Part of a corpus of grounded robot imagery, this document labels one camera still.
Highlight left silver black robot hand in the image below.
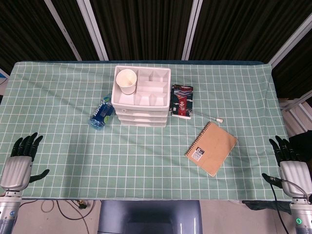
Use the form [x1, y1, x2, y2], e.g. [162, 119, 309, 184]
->
[0, 132, 50, 191]

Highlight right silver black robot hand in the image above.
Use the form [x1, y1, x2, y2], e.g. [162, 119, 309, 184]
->
[261, 135, 312, 198]

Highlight white plastic drawer organizer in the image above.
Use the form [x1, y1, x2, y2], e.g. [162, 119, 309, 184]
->
[111, 65, 172, 128]

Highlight green checkered tablecloth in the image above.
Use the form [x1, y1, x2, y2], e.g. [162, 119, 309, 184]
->
[0, 60, 294, 202]

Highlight aluminium extrusion rack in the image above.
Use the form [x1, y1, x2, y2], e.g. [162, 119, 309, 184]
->
[279, 90, 312, 134]

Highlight kraft spiral notebook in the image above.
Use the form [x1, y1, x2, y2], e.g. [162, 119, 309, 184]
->
[184, 121, 238, 178]

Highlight white pen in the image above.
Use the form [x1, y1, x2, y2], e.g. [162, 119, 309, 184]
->
[194, 112, 224, 123]

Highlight blue plastic water bottle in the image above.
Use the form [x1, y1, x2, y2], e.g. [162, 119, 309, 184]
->
[88, 95, 116, 130]

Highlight red black snack packet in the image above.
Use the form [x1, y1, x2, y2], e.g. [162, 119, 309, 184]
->
[170, 84, 195, 117]

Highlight grey-blue robot torso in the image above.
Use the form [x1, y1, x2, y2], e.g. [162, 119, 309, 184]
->
[97, 200, 203, 234]

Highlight white paper cup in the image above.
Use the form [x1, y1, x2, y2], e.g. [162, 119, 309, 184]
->
[116, 69, 137, 96]

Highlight black right hand cable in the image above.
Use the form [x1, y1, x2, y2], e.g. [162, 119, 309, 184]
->
[268, 178, 312, 234]

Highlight loose floor cables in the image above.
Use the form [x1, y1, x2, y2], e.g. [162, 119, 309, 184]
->
[21, 199, 98, 234]

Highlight white frame post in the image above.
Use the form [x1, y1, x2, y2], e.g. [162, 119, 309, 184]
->
[181, 0, 203, 61]
[269, 18, 312, 69]
[43, 0, 82, 61]
[77, 0, 109, 61]

